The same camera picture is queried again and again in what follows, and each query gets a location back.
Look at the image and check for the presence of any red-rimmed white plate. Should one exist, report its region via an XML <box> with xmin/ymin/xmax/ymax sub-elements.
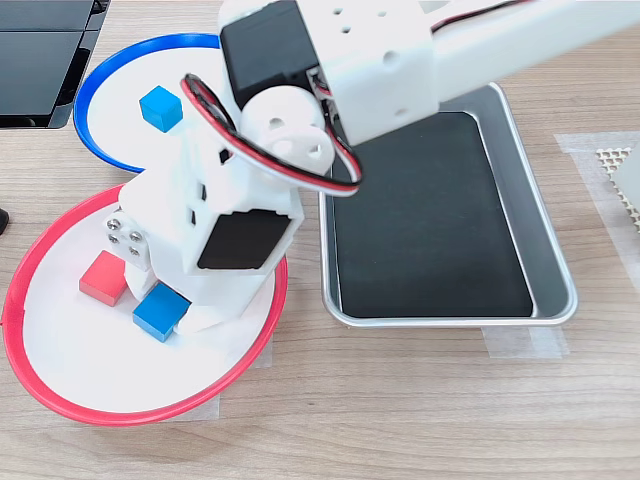
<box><xmin>1</xmin><ymin>183</ymin><xmax>289</xmax><ymax>427</ymax></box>

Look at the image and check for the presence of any pale perforated base plate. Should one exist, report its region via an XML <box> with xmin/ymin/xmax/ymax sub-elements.
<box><xmin>594</xmin><ymin>142</ymin><xmax>640</xmax><ymax>236</ymax></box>

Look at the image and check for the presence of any red cube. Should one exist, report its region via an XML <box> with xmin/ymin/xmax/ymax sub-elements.
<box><xmin>78</xmin><ymin>250</ymin><xmax>128</xmax><ymax>307</ymax></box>

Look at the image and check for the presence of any steel tray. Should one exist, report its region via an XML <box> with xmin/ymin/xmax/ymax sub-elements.
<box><xmin>318</xmin><ymin>82</ymin><xmax>580</xmax><ymax>329</ymax></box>

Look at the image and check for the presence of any black tray mat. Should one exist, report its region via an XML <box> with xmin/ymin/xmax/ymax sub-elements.
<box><xmin>329</xmin><ymin>110</ymin><xmax>535</xmax><ymax>320</ymax></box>

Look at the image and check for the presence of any blue cube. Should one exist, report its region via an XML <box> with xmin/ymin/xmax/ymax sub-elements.
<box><xmin>131</xmin><ymin>282</ymin><xmax>192</xmax><ymax>344</ymax></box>
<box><xmin>139</xmin><ymin>84</ymin><xmax>184</xmax><ymax>134</ymax></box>

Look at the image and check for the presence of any clear tape strip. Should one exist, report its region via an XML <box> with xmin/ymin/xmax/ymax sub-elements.
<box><xmin>164</xmin><ymin>392</ymin><xmax>221</xmax><ymax>424</ymax></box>
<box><xmin>249</xmin><ymin>339</ymin><xmax>275</xmax><ymax>370</ymax></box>
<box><xmin>553</xmin><ymin>130</ymin><xmax>640</xmax><ymax>286</ymax></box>
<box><xmin>481</xmin><ymin>327</ymin><xmax>571</xmax><ymax>360</ymax></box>

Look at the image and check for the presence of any black glossy device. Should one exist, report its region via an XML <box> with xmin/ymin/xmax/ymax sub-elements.
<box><xmin>0</xmin><ymin>0</ymin><xmax>112</xmax><ymax>130</ymax></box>

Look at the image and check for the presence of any blue-rimmed white plate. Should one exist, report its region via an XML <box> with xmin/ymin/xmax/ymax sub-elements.
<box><xmin>72</xmin><ymin>32</ymin><xmax>226</xmax><ymax>175</ymax></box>

